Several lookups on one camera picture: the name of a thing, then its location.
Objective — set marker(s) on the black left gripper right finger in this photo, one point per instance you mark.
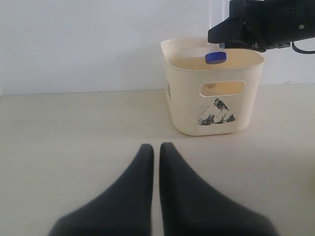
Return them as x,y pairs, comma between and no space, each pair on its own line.
192,207

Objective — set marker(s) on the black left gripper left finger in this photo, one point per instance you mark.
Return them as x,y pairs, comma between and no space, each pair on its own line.
124,209

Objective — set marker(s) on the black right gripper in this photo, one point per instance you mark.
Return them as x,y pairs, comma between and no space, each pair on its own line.
262,25

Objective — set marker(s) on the clear bottle with blue cap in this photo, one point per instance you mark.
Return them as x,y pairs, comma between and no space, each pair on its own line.
218,12

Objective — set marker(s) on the cream plastic storage bin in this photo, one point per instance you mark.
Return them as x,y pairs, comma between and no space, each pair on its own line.
209,99

